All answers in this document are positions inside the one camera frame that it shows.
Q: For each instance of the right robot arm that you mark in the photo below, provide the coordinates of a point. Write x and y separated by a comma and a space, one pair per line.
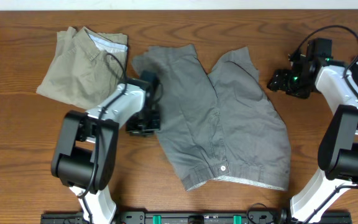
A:
338, 151

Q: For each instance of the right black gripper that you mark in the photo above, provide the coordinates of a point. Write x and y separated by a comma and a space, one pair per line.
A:
279, 80

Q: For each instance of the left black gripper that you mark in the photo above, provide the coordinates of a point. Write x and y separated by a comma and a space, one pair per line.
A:
137, 132

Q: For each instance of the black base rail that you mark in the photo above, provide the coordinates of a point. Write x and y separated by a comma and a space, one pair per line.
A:
254, 216

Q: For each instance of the grey shorts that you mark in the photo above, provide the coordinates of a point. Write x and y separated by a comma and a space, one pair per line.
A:
218, 125

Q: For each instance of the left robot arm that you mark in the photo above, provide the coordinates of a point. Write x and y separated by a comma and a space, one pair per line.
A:
85, 153

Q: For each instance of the folded khaki shorts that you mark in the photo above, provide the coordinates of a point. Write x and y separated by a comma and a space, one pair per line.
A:
86, 68

